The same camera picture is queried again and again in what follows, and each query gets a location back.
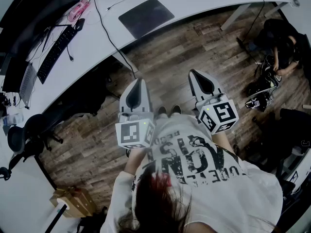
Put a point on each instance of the person's shoe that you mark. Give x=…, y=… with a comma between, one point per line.
x=162, y=111
x=176, y=109

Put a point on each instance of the white desk leg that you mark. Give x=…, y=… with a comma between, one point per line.
x=234, y=17

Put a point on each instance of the black keyboard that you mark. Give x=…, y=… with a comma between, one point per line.
x=57, y=53

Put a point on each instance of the pink wet wipes packet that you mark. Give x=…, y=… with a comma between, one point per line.
x=79, y=10

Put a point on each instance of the clear plastic bag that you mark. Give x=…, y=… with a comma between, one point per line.
x=13, y=119

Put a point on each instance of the person's left forearm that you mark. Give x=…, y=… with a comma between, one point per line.
x=136, y=159

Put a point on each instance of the black mouse pad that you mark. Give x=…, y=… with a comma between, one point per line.
x=145, y=17

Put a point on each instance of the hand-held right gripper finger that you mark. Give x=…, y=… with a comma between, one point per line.
x=198, y=88
x=213, y=86

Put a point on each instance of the cardboard box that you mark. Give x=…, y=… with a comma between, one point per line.
x=75, y=203

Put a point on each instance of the black computer mouse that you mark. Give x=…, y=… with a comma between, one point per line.
x=79, y=24

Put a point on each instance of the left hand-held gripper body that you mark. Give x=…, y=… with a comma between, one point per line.
x=131, y=132

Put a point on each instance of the spare hand-held gripper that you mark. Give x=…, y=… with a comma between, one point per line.
x=257, y=103

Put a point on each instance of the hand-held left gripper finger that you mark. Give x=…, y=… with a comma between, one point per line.
x=147, y=103
x=124, y=103

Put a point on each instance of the black backpack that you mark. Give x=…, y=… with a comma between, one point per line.
x=93, y=222

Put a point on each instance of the person's right shoe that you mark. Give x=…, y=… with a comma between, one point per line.
x=176, y=109

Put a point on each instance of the grey laptop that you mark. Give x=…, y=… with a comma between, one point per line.
x=28, y=84

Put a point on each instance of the black tube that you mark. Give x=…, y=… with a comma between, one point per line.
x=58, y=215

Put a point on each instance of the person's left shoe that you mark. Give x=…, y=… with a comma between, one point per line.
x=162, y=111

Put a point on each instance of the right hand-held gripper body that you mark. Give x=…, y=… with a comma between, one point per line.
x=218, y=115

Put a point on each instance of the person's right forearm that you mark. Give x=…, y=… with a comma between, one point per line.
x=224, y=143

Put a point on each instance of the curved black monitor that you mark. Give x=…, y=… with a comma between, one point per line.
x=36, y=8

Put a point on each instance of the white printed t-shirt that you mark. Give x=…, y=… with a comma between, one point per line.
x=230, y=190

